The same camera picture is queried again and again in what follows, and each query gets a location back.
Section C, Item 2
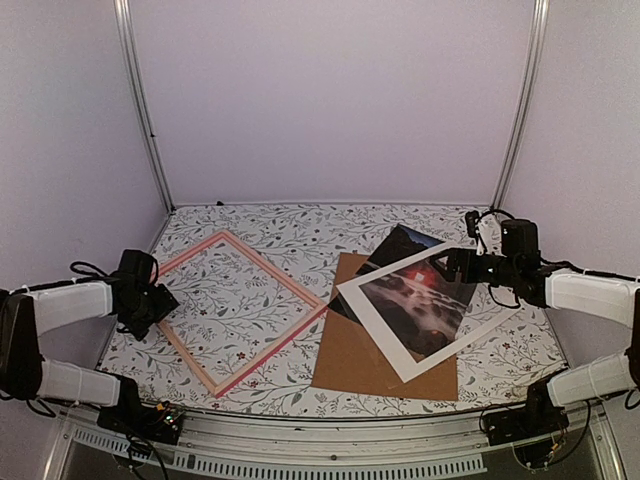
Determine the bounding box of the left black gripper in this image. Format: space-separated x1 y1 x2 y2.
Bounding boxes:
121 283 178 341

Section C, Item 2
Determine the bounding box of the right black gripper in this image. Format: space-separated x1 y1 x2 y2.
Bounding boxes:
429 248 519 288

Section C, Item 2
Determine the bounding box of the pink wooden picture frame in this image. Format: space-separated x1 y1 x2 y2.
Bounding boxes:
158 230 326 398

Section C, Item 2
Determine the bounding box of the landscape sunset photo print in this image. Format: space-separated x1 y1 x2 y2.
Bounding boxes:
357 224 476 360

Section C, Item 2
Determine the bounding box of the white photo mat board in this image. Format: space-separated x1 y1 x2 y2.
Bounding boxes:
337 243 520 383

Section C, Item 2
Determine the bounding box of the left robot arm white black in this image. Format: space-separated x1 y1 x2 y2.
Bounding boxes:
1 280 179 434

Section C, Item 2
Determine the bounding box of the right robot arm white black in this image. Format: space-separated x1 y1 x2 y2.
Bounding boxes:
429 248 639 436

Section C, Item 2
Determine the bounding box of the floral patterned table mat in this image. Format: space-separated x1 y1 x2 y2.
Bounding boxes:
99 204 565 418

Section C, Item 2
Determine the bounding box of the brown cardboard backing board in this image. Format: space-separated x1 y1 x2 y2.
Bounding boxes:
312 280 458 401

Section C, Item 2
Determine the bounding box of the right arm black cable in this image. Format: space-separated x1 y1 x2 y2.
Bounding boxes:
487 284 521 310

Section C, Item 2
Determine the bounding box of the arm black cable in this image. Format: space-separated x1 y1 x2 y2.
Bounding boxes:
68 259 109 281
487 284 521 310

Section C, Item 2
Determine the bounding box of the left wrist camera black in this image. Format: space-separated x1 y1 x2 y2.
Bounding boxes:
118 249 159 284

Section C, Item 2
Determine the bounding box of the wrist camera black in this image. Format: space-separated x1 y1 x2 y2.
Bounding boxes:
118 249 159 284
501 219 540 260

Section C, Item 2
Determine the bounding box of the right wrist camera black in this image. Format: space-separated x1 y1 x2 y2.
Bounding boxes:
501 219 540 260

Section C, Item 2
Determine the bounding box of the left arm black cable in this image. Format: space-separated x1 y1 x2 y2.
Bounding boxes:
68 259 109 281

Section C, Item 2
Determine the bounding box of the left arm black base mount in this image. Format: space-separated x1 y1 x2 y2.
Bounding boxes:
97 402 183 446

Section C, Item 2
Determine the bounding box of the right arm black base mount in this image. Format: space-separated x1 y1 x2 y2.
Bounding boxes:
479 405 569 470

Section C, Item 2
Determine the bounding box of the aluminium front rail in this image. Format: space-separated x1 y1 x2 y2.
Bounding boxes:
43 404 630 479

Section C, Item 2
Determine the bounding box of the right aluminium corner post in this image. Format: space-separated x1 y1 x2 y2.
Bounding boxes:
491 0 550 209

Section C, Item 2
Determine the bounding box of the aluminium corner post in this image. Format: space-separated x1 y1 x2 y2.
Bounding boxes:
491 0 550 209
113 0 176 214

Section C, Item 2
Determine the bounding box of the left aluminium corner post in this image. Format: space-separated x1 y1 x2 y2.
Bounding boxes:
113 0 176 214

